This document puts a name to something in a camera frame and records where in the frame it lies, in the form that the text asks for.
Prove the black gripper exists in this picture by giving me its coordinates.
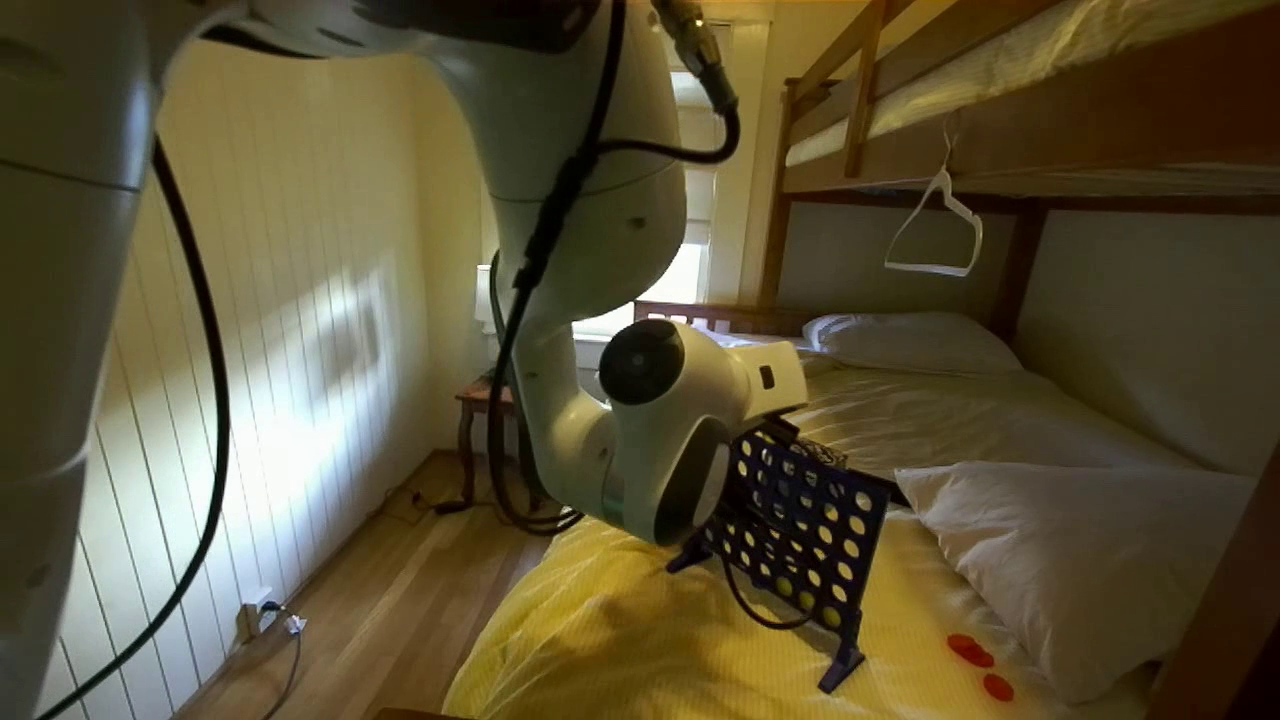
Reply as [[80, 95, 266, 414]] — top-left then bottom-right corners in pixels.
[[761, 410, 857, 472]]

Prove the flat white pillow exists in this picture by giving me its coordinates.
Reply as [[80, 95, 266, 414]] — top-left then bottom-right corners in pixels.
[[802, 307, 1025, 381]]

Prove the white clothes hanger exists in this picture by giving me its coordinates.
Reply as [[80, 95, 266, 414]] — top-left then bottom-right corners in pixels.
[[878, 129, 990, 285]]

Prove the yellow bed sheet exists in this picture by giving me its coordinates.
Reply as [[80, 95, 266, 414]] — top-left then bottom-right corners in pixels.
[[439, 354, 1206, 720]]

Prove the large white pillow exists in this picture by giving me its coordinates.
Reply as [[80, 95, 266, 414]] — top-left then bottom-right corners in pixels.
[[892, 459, 1256, 709]]

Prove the wooden bedside table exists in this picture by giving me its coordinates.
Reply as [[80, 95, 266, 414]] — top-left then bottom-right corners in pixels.
[[453, 375, 527, 513]]

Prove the bunk mattress with pale sheet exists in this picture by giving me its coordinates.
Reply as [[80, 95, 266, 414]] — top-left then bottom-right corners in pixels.
[[785, 0, 1280, 171]]

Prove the thin black camera cable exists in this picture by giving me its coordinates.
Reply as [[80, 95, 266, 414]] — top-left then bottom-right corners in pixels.
[[715, 549, 821, 638]]

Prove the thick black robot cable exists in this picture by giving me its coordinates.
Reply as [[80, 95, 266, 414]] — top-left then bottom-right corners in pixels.
[[479, 0, 745, 542]]

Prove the wooden bunk bed frame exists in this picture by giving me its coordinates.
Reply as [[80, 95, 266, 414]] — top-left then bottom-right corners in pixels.
[[630, 0, 1280, 720]]

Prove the long black hanging cable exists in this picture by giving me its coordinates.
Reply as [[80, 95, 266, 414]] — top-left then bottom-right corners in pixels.
[[35, 131, 239, 720]]

